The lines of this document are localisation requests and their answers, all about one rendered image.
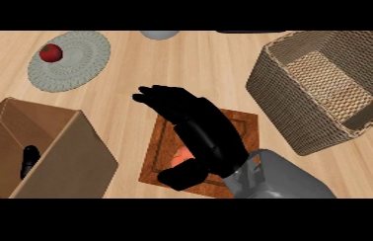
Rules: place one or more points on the brown wooden cutting board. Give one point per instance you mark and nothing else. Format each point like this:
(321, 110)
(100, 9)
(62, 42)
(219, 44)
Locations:
(162, 146)

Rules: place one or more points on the grey round bowl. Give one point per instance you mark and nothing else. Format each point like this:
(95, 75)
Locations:
(159, 34)

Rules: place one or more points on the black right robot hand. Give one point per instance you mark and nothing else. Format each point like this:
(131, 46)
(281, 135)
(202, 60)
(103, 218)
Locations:
(208, 133)

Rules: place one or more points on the red tomato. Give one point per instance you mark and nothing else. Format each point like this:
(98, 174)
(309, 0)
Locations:
(50, 53)

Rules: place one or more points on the tan wicker basket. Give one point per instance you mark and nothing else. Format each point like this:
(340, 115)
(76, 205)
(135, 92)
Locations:
(290, 113)

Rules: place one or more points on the round grey woven placemat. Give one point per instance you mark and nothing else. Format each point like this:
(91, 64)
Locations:
(82, 67)

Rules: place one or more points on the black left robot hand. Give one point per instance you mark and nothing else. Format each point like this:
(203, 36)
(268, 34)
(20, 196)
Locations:
(29, 159)

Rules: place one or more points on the brown cardboard box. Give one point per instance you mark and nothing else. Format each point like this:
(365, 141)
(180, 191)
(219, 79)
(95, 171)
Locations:
(72, 159)

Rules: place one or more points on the orange squash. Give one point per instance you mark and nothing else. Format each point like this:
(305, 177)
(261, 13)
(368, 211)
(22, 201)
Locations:
(181, 156)

